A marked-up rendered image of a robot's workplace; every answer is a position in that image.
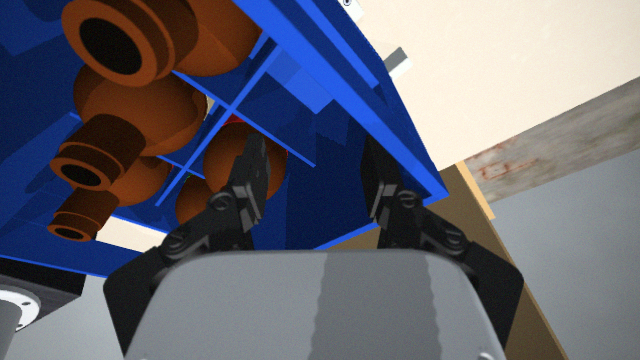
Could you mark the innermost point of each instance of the dark blue crate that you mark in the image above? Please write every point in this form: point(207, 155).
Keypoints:
point(321, 116)

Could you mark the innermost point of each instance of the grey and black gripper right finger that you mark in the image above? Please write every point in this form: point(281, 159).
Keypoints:
point(406, 224)

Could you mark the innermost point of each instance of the orange bottle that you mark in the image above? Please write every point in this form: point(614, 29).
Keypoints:
point(228, 142)
point(85, 211)
point(133, 42)

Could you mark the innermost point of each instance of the brown glass bottle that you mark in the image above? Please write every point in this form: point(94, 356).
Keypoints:
point(122, 123)
point(192, 198)

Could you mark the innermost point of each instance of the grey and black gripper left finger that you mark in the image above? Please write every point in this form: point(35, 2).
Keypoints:
point(223, 226)

